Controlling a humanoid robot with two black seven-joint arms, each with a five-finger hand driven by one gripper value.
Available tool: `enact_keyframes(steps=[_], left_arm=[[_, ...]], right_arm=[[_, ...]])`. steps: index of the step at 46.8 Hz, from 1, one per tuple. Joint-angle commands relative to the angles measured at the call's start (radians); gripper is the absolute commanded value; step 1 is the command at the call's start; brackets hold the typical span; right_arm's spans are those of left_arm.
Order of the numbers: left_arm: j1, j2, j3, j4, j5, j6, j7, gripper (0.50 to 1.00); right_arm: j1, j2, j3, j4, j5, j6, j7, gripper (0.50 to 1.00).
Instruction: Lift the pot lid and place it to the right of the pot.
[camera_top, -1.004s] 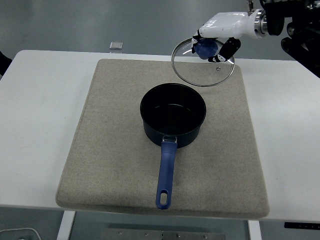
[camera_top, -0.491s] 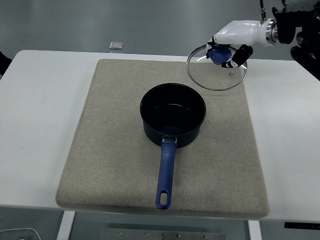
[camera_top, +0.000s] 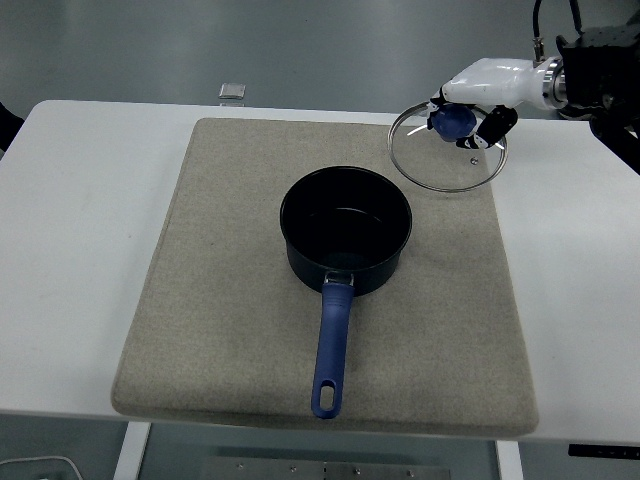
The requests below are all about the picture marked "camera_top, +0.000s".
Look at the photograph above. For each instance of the white table leg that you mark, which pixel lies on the white table leg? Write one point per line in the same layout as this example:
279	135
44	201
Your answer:
131	452
509	462

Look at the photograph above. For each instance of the black table control panel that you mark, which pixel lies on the black table control panel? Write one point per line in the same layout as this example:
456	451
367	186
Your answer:
605	451

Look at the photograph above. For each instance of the small silver floor plate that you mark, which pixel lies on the small silver floor plate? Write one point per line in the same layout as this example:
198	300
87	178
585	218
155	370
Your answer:
232	90

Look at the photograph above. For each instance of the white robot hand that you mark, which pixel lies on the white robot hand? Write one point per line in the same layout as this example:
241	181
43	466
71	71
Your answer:
495	82

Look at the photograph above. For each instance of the beige fabric mat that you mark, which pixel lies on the beige fabric mat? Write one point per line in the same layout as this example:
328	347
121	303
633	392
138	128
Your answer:
225	300

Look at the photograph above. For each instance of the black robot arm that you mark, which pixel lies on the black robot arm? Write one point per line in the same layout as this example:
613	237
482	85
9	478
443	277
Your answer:
605	85

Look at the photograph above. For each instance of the glass lid with blue knob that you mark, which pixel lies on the glass lid with blue knob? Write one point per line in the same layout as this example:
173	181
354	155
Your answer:
440	165

